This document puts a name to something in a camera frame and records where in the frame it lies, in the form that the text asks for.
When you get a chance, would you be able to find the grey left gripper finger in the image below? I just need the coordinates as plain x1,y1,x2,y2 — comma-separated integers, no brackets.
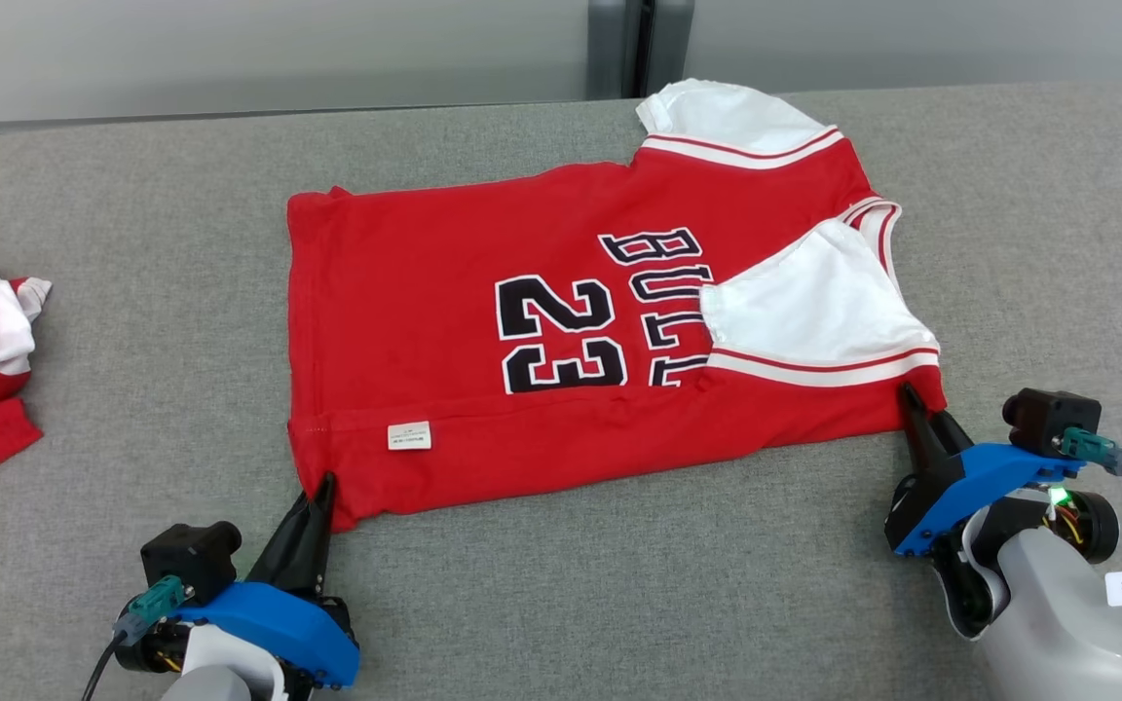
297,473,337,596
248,491,316,587

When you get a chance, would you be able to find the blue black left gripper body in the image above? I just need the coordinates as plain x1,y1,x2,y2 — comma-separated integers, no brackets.
176,580,361,694

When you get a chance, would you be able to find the camera cable teal plug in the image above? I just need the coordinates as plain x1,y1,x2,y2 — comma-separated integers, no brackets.
81,574,188,701
1060,428,1122,701

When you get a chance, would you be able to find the right camera cable teal plug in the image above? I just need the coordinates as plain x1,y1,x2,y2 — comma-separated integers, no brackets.
1060,428,1122,701

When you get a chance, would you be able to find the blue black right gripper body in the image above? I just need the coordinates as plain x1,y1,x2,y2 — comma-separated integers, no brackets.
883,443,1089,559

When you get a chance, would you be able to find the red number 23 jersey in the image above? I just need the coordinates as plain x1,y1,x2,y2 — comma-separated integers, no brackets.
285,78,949,534

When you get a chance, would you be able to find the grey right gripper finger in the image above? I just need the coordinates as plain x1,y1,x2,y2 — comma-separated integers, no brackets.
900,382,949,479
930,412,977,458

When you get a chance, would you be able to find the left camera cable teal plug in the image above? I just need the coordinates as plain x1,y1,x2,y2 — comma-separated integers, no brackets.
81,574,188,701

